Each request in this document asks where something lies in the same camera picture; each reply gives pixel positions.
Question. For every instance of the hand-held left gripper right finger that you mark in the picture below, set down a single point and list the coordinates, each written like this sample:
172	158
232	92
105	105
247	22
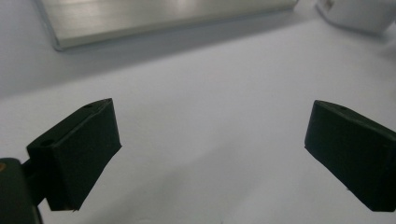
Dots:
351	152

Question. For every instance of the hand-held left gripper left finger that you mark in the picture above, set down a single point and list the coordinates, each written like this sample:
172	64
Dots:
77	155

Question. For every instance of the white box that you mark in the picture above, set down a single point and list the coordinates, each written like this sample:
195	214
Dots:
358	14

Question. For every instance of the silver metal rail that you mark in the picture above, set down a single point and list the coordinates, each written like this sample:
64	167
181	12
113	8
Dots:
162	20

